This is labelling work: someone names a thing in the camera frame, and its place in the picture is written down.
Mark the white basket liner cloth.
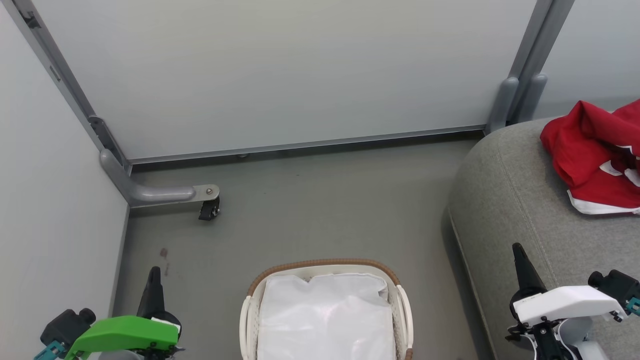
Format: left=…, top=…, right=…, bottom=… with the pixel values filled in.
left=256, top=272, right=397, bottom=360

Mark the red basketball jersey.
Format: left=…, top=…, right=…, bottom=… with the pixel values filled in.
left=539, top=98, right=640, bottom=216

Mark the grey fabric sofa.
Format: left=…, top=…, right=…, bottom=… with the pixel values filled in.
left=447, top=115, right=640, bottom=360

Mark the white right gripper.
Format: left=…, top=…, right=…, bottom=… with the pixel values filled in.
left=509, top=242, right=629, bottom=327

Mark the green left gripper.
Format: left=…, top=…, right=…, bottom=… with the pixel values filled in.
left=64, top=266, right=182, bottom=360

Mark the black caster wheel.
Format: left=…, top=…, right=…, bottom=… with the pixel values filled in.
left=197, top=197, right=222, bottom=222

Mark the grey metal partition foot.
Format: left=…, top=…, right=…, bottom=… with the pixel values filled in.
left=98, top=148, right=221, bottom=209

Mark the grey partition bottom rail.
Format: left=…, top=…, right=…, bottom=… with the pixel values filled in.
left=127, top=124, right=487, bottom=166

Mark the grey partition post pair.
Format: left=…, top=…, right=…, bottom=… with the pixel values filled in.
left=484, top=0, right=576, bottom=134

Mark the white basket brown rim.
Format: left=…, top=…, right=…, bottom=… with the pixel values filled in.
left=238, top=257, right=415, bottom=360

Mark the grey partition corner post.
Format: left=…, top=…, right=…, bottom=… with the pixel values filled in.
left=4, top=0, right=133, bottom=177

